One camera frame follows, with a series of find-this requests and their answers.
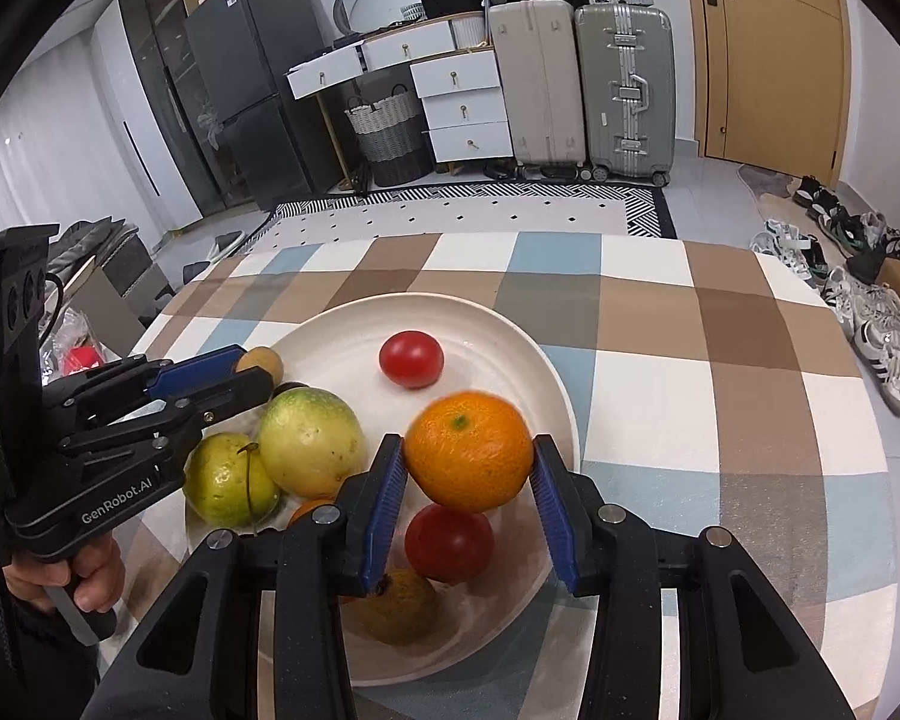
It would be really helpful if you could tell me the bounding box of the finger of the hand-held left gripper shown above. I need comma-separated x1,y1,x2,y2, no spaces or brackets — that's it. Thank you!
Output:
41,345,250,422
56,371,275,467

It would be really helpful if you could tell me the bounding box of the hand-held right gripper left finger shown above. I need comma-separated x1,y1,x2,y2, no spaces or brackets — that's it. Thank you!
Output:
81,431,410,720

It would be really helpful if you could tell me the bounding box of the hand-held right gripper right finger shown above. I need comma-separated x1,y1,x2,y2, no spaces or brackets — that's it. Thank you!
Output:
531,433,856,720

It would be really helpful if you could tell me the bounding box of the small brown fruit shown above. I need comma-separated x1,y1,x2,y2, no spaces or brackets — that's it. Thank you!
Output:
234,346,284,385

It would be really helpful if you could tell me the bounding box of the red tomato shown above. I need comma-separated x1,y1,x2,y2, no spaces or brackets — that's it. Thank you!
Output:
379,330,445,389
405,504,496,584

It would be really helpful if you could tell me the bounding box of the orange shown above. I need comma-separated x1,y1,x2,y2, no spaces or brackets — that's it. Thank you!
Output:
289,497,338,527
403,390,535,512

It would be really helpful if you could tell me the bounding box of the cream round plate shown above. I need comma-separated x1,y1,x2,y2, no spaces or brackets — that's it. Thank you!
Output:
184,292,578,687

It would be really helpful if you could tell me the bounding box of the person's left hand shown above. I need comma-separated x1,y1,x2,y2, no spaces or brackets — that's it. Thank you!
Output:
4,536,126,616

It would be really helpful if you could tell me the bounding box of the yellow-green round fruit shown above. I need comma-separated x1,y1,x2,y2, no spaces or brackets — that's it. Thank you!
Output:
184,433,282,527
257,387,367,500

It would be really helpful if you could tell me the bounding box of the yellow-brown round fruit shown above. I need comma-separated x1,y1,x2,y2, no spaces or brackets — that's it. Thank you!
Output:
356,568,440,646

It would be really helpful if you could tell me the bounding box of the cardboard box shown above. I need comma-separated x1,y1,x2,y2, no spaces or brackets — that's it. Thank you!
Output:
60,236,173,331

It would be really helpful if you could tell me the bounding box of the grey jacket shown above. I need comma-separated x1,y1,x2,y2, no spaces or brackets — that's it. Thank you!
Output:
45,217,132,271

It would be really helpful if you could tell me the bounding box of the checked tablecloth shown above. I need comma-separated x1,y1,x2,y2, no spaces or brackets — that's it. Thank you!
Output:
131,231,900,720

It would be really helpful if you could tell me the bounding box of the white curtain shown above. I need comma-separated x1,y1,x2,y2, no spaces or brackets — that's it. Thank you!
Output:
0,82,132,241

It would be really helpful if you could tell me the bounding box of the white wardrobe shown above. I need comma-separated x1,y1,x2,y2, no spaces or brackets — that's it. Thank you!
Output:
90,0,173,233

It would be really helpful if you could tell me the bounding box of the dark grey refrigerator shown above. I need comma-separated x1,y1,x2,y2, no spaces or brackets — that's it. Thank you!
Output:
185,0,338,207

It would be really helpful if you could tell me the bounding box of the black and white patterned rug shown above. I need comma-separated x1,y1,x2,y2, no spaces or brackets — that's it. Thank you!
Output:
251,184,680,252

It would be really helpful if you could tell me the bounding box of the dark glass cabinet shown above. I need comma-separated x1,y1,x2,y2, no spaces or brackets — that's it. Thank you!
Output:
116,0,230,215

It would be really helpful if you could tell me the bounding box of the grey woven basket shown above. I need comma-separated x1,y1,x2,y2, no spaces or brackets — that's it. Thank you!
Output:
345,88,432,187

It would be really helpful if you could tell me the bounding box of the pile of shoes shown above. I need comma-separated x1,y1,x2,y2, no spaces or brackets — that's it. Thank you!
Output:
750,176,900,417

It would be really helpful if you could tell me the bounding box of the white drawer dresser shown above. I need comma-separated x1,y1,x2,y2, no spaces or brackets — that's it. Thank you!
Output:
285,11,515,166

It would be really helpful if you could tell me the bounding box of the grey door mat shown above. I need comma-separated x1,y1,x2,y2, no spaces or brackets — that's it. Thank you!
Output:
736,165,796,200

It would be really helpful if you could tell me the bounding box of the silver suitcase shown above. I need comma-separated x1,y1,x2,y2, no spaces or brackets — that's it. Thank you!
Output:
574,1,676,188

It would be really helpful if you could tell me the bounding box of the beige suitcase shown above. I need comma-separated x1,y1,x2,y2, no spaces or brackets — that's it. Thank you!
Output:
487,0,587,170

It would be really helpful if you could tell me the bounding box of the wooden door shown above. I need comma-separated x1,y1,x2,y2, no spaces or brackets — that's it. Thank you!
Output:
679,0,852,170

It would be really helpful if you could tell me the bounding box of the black cable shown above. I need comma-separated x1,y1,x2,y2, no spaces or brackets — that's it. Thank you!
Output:
39,274,65,338

